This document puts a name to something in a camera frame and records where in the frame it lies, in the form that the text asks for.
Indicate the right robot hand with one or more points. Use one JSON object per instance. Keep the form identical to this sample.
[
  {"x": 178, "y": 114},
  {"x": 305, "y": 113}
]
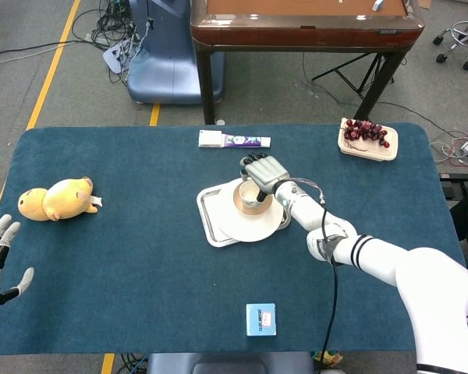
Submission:
[{"x": 263, "y": 173}]

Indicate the blue table mat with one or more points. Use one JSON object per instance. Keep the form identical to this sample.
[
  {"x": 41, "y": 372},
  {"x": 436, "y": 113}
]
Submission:
[{"x": 140, "y": 253}]

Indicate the white round plate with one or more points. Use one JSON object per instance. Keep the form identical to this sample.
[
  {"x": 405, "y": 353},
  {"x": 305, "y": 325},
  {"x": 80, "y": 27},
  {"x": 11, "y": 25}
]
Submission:
[{"x": 249, "y": 226}]

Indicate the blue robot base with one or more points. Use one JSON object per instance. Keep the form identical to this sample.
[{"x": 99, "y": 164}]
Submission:
[{"x": 171, "y": 58}]

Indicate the toothpaste box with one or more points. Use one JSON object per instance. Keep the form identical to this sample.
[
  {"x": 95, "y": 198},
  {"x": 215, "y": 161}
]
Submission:
[{"x": 234, "y": 140}]

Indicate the light blue small box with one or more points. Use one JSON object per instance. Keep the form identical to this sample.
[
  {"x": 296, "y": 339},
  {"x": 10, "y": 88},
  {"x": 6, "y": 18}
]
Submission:
[{"x": 261, "y": 319}]

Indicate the red grape bunch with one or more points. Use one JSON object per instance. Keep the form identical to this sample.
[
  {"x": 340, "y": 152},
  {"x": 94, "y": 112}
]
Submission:
[{"x": 364, "y": 130}]

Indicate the yellow plush toy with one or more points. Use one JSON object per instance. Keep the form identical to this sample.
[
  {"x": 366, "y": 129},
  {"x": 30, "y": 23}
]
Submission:
[{"x": 58, "y": 198}]

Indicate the silver metal tray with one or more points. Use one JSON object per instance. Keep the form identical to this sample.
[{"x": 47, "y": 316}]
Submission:
[{"x": 214, "y": 212}]

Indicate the brown mahjong table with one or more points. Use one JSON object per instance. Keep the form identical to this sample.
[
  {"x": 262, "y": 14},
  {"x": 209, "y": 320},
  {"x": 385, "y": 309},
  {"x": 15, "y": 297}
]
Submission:
[{"x": 308, "y": 35}]

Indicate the grey blue robot torso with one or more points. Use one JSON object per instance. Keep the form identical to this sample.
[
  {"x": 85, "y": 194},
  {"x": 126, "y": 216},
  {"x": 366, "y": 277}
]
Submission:
[{"x": 230, "y": 363}]

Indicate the black equipment block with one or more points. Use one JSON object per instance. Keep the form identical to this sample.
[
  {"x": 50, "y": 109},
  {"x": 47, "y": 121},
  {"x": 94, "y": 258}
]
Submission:
[{"x": 458, "y": 181}]

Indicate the office chair base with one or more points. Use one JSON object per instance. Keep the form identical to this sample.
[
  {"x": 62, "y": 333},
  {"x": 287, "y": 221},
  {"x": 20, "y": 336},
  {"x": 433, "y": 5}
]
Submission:
[{"x": 458, "y": 39}]

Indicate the beige food container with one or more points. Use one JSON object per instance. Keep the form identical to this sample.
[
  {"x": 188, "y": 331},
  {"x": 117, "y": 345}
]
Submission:
[{"x": 368, "y": 150}]

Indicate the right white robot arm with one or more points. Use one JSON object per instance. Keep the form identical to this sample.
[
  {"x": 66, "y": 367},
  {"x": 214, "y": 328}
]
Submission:
[{"x": 374, "y": 253}]

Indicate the paper cup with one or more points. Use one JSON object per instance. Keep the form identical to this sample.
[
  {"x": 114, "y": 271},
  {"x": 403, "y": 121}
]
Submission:
[{"x": 249, "y": 196}]

